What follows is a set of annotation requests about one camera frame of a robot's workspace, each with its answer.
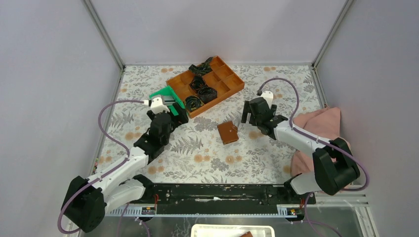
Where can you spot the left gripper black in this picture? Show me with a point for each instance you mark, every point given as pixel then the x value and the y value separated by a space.
pixel 180 119

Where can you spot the black items in tray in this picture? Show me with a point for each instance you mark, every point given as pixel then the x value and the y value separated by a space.
pixel 204 92

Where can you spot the pink crumpled cloth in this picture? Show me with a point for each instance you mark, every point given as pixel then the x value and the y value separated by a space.
pixel 324 123

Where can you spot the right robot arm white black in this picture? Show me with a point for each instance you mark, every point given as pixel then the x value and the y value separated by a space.
pixel 334 169

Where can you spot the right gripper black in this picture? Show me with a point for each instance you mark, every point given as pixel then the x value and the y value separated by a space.
pixel 246 110

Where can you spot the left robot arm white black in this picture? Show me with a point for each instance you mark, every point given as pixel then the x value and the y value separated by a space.
pixel 88 200

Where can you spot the orange wooden compartment tray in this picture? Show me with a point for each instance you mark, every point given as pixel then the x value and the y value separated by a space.
pixel 221 78

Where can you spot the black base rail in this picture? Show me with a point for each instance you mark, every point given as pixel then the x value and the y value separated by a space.
pixel 222 199

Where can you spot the brown leather card holder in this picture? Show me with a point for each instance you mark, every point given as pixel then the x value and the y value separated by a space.
pixel 228 132

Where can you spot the green plastic card box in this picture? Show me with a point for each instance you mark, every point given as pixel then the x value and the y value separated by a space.
pixel 167 98

